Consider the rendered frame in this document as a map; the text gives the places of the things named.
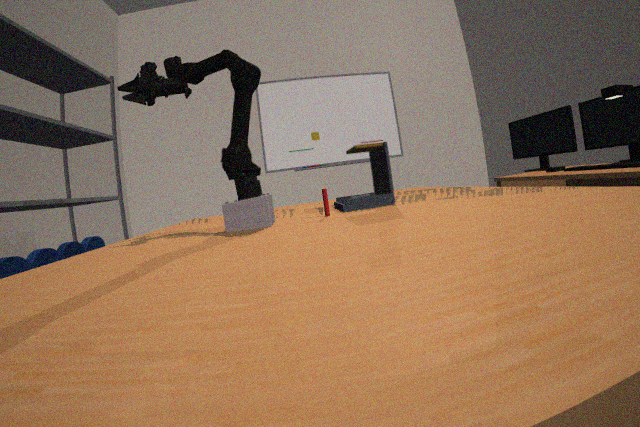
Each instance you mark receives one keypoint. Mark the dark red peg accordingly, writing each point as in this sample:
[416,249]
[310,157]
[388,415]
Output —
[325,201]

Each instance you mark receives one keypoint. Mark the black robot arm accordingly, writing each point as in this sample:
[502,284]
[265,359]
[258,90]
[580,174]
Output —
[236,158]

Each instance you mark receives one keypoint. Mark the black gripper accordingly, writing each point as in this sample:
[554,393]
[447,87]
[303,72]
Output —
[144,89]

